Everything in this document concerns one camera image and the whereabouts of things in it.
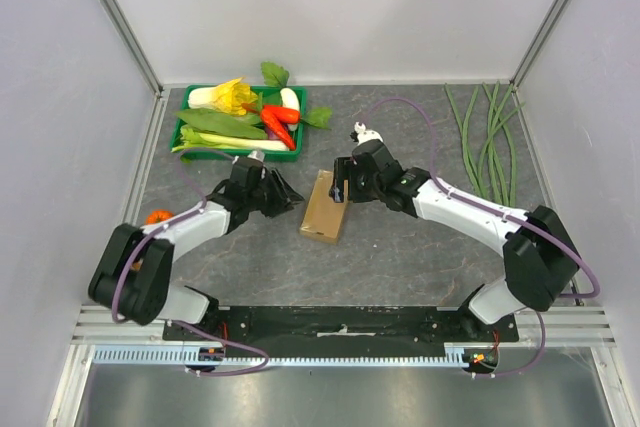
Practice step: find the brown cardboard express box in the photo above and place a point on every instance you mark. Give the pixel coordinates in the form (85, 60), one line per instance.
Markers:
(323, 219)

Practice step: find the small orange pumpkin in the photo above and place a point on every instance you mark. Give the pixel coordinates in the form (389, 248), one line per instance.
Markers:
(158, 216)

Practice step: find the red chili pepper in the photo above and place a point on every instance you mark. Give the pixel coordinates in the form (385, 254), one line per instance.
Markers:
(276, 119)

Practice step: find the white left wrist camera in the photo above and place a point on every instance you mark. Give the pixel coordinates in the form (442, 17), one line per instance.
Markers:
(257, 155)

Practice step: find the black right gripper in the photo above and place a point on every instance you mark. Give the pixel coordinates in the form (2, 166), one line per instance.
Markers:
(350, 179)

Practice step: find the white radish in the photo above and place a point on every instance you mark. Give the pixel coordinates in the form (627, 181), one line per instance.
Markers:
(291, 101)

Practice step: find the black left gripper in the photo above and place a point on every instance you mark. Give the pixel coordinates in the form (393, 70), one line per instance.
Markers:
(283, 192)

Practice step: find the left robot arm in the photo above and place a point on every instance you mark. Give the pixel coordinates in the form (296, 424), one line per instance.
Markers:
(133, 276)

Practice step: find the green leaf beside tray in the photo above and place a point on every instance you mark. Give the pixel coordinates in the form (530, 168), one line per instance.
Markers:
(318, 117)

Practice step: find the large green leaf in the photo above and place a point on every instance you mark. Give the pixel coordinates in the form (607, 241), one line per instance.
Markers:
(211, 121)

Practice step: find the green leaf sprig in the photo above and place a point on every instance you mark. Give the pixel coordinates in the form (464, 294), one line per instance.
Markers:
(274, 75)

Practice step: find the green long beans bundle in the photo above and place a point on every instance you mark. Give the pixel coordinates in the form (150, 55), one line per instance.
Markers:
(493, 171)

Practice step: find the yellow napa cabbage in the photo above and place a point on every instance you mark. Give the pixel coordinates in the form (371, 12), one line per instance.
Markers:
(229, 97)

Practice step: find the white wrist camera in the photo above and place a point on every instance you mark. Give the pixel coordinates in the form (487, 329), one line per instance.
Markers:
(257, 155)
(362, 134)

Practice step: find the green white celery stalk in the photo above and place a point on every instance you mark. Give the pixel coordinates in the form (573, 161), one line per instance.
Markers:
(190, 138)

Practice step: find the slotted white cable duct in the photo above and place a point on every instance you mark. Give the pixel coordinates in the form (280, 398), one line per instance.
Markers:
(360, 351)

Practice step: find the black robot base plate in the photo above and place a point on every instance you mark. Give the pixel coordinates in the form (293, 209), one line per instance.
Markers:
(258, 325)

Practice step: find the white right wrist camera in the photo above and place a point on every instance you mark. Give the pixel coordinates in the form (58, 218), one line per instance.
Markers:
(362, 134)

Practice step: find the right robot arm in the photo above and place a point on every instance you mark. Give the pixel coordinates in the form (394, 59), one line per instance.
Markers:
(538, 255)

